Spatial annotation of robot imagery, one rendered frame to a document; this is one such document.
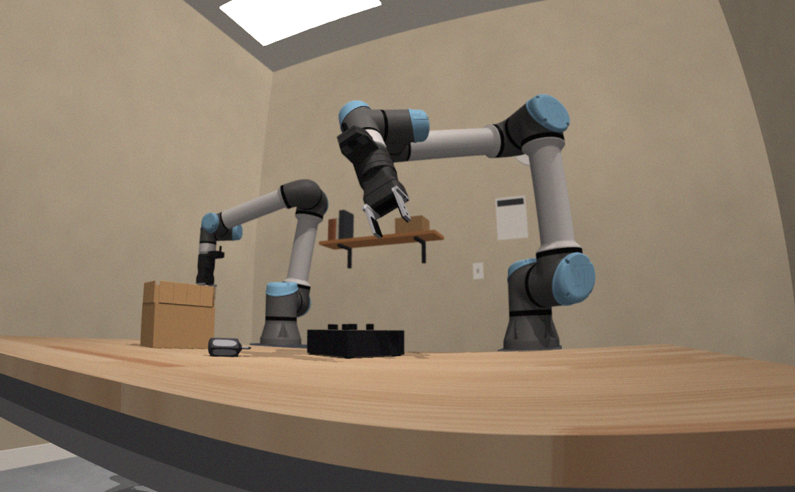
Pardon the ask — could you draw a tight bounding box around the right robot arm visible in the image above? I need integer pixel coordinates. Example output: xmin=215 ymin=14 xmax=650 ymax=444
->
xmin=200 ymin=179 xmax=329 ymax=345

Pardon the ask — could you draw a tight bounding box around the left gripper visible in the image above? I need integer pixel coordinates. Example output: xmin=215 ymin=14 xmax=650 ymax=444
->
xmin=337 ymin=123 xmax=411 ymax=239

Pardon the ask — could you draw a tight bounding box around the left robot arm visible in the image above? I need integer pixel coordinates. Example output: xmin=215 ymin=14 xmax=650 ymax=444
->
xmin=338 ymin=94 xmax=595 ymax=349

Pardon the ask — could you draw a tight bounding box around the brown cardboard box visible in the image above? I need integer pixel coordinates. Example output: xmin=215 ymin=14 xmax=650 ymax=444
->
xmin=140 ymin=281 xmax=215 ymax=349

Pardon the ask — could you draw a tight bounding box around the black lighting desk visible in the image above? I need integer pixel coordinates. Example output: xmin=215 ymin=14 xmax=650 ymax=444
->
xmin=307 ymin=324 xmax=404 ymax=359

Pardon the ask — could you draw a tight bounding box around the black screwdriver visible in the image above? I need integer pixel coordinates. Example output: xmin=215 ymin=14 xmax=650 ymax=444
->
xmin=208 ymin=338 xmax=251 ymax=357

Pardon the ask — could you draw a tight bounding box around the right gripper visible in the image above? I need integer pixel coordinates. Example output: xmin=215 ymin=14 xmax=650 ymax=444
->
xmin=196 ymin=243 xmax=224 ymax=293

